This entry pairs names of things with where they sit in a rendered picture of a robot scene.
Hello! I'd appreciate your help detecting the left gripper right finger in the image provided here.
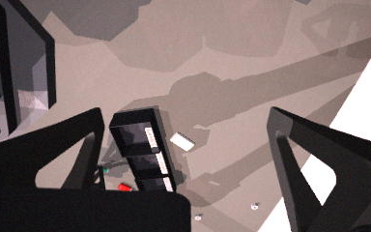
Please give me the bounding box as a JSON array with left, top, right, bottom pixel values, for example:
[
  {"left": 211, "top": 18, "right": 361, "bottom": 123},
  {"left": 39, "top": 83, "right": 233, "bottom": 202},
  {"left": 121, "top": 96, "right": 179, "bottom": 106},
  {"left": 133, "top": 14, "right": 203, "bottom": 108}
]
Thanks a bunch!
[{"left": 267, "top": 106, "right": 371, "bottom": 232}]

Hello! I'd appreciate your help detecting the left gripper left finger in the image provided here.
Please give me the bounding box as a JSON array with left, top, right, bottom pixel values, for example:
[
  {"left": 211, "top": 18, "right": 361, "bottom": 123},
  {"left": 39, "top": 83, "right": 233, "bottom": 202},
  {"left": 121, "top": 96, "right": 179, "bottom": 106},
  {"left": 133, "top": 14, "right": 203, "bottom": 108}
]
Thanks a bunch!
[{"left": 0, "top": 107, "right": 105, "bottom": 189}]

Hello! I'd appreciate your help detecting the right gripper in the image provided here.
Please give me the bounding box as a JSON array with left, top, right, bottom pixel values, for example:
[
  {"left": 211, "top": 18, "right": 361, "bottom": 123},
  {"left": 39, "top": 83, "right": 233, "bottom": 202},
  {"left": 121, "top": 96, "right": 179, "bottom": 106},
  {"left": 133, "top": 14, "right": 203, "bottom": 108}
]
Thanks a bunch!
[{"left": 91, "top": 165, "right": 105, "bottom": 189}]

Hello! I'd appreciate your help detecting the red usb stick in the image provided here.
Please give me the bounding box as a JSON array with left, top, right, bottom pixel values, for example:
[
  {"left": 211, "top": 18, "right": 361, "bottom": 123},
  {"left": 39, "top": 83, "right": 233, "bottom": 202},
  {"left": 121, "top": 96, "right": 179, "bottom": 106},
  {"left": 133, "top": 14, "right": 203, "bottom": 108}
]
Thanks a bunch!
[{"left": 118, "top": 183, "right": 134, "bottom": 190}]

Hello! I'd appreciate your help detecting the black three-compartment bin rack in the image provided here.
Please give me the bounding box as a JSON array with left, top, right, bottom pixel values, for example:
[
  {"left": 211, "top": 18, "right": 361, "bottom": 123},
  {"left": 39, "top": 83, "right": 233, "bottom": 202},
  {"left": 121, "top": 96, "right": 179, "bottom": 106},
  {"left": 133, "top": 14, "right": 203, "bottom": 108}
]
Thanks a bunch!
[{"left": 108, "top": 108, "right": 177, "bottom": 192}]

